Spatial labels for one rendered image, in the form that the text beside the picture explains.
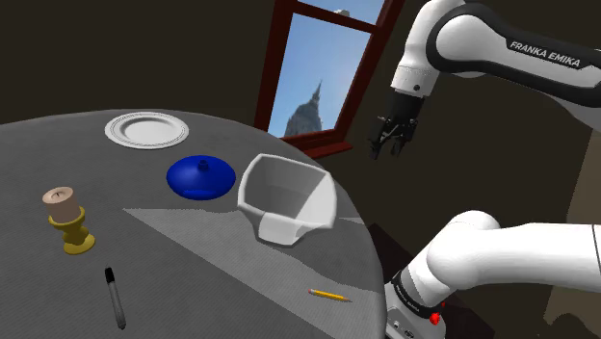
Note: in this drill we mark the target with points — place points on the grey marker with black cap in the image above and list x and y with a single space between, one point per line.
115 299

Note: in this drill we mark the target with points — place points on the blue domed lid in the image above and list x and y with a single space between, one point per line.
201 177

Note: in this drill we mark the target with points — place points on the yellow pencil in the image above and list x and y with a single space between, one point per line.
328 295

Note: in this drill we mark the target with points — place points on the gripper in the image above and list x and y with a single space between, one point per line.
402 110

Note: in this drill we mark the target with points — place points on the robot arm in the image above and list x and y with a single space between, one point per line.
493 256

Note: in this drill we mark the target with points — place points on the white angular bowl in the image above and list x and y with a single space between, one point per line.
289 203

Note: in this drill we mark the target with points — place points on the candle on yellow holder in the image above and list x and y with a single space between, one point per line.
68 218

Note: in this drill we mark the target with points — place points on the white round plate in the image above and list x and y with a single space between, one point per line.
146 130

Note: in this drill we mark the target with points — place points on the red framed window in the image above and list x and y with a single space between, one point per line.
324 70

